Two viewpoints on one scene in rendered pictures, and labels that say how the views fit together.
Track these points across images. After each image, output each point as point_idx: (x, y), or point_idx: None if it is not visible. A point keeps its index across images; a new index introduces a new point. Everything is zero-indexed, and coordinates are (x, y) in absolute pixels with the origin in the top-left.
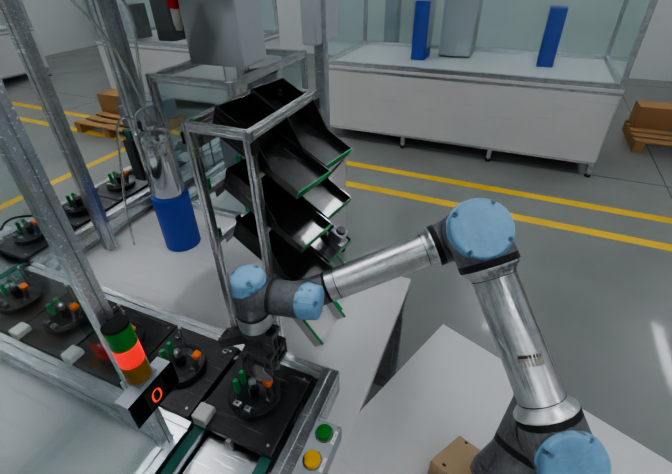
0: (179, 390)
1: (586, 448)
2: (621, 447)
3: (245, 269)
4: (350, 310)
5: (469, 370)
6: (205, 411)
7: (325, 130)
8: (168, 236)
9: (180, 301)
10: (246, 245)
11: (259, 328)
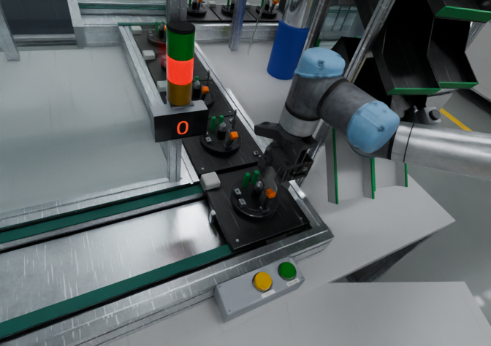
0: (207, 154)
1: None
2: None
3: (326, 52)
4: (376, 202)
5: (466, 344)
6: (212, 179)
7: None
8: (272, 59)
9: (250, 106)
10: None
11: (298, 127)
